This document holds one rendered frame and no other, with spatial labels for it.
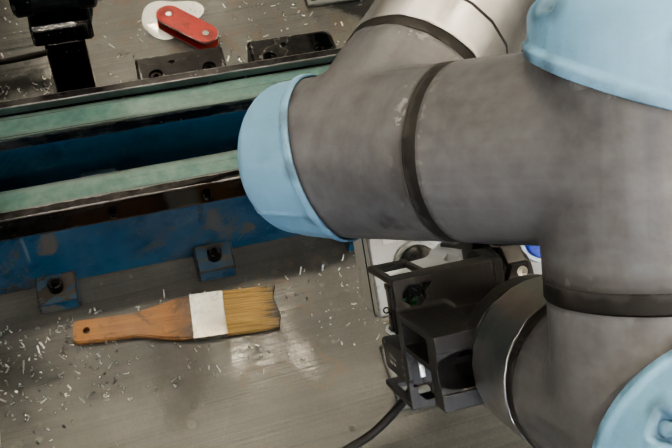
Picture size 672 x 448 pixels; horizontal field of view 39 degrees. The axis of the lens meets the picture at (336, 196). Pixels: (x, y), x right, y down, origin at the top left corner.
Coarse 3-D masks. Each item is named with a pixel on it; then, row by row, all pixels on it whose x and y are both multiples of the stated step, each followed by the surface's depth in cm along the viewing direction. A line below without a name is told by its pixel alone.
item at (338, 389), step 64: (0, 0) 118; (128, 0) 120; (192, 0) 120; (256, 0) 121; (128, 64) 114; (192, 256) 99; (256, 256) 100; (320, 256) 100; (0, 320) 94; (64, 320) 94; (320, 320) 96; (384, 320) 96; (0, 384) 90; (64, 384) 90; (128, 384) 91; (192, 384) 91; (256, 384) 92; (320, 384) 92; (384, 384) 92
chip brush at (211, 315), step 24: (264, 288) 97; (144, 312) 94; (168, 312) 94; (192, 312) 95; (216, 312) 95; (240, 312) 95; (264, 312) 95; (96, 336) 93; (120, 336) 93; (144, 336) 93; (168, 336) 93; (192, 336) 93; (216, 336) 94
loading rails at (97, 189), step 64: (256, 64) 98; (320, 64) 100; (0, 128) 92; (64, 128) 93; (128, 128) 95; (192, 128) 98; (0, 192) 88; (64, 192) 89; (128, 192) 88; (192, 192) 90; (0, 256) 90; (64, 256) 93; (128, 256) 96
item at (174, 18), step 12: (156, 12) 116; (168, 12) 116; (180, 12) 117; (168, 24) 115; (180, 24) 116; (192, 24) 116; (204, 24) 116; (180, 36) 116; (192, 36) 114; (204, 36) 115; (216, 36) 115; (204, 48) 116
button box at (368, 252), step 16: (368, 240) 69; (384, 240) 69; (400, 240) 69; (368, 256) 69; (384, 256) 69; (528, 256) 71; (368, 272) 70; (368, 288) 71; (368, 304) 72; (384, 304) 69
